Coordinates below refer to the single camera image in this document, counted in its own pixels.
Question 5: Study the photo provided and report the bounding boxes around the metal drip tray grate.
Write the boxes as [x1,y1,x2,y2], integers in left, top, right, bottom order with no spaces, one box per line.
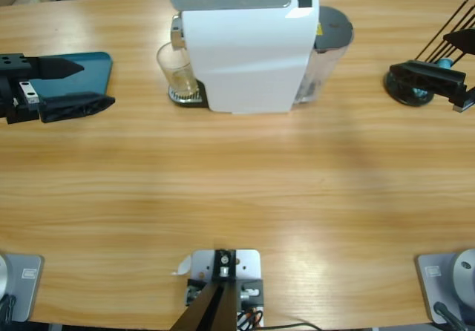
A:
[168,85,209,108]

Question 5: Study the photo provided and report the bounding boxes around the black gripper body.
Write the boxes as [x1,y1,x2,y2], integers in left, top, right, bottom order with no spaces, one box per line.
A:
[0,53,41,125]
[452,85,475,115]

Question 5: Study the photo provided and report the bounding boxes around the black cable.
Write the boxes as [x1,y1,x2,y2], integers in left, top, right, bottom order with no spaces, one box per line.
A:
[261,321,327,331]
[433,301,467,331]
[0,294,18,324]

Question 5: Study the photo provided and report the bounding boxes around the black capsule holder with rods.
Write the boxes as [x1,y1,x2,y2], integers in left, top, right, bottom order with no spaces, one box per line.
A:
[384,0,471,108]

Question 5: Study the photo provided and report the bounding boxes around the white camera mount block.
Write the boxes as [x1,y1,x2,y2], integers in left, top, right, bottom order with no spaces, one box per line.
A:
[185,248,265,328]

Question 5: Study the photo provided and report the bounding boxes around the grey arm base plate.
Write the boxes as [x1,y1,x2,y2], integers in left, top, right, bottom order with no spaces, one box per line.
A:
[0,253,45,324]
[414,252,475,324]

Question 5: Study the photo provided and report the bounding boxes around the white paper tag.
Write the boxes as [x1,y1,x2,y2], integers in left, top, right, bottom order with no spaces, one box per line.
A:
[171,255,193,276]

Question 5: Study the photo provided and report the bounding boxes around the clear water tank dark lid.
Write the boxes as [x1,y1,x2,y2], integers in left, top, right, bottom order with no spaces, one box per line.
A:
[296,6,354,105]

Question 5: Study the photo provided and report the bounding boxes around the teal plastic tray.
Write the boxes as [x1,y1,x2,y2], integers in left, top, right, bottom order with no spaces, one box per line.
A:
[28,51,114,100]

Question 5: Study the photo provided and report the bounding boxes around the clear drinking glass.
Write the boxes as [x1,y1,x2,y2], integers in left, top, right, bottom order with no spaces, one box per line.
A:
[155,42,200,100]

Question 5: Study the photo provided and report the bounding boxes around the white capsule coffee machine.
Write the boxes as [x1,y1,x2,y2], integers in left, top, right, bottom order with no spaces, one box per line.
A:
[168,0,320,116]

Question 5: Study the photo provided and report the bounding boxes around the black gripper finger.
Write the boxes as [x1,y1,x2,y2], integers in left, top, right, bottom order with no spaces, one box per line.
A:
[443,28,475,56]
[28,56,85,80]
[388,60,467,98]
[39,91,116,124]

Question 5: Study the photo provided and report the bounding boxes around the dark camera post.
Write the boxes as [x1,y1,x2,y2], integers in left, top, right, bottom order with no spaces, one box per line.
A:
[170,249,238,331]

